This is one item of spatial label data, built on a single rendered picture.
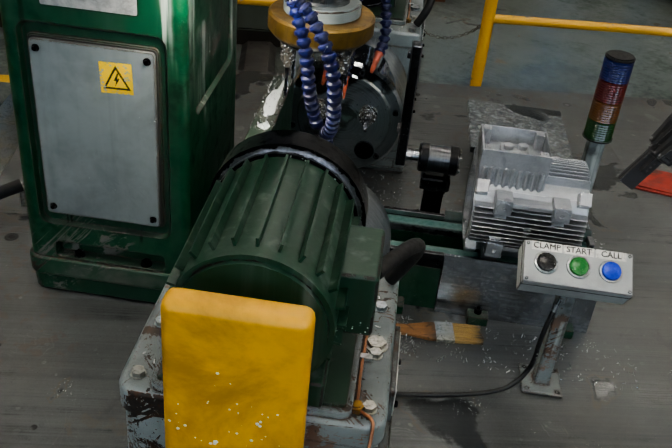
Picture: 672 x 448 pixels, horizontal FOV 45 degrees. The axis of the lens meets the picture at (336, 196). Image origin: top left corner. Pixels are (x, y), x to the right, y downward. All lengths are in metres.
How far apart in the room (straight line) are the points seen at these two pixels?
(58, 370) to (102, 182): 0.32
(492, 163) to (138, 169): 0.60
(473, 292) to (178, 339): 0.92
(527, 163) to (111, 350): 0.78
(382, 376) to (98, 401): 0.60
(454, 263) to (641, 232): 0.61
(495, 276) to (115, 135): 0.72
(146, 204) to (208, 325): 0.74
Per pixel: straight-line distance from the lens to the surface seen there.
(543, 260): 1.29
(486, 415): 1.40
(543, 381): 1.47
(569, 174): 1.48
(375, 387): 0.89
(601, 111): 1.77
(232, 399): 0.74
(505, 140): 1.52
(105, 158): 1.39
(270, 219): 0.77
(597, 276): 1.32
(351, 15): 1.34
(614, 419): 1.47
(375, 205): 1.25
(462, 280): 1.53
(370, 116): 1.64
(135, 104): 1.32
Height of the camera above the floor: 1.79
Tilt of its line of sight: 32 degrees down
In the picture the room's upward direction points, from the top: 6 degrees clockwise
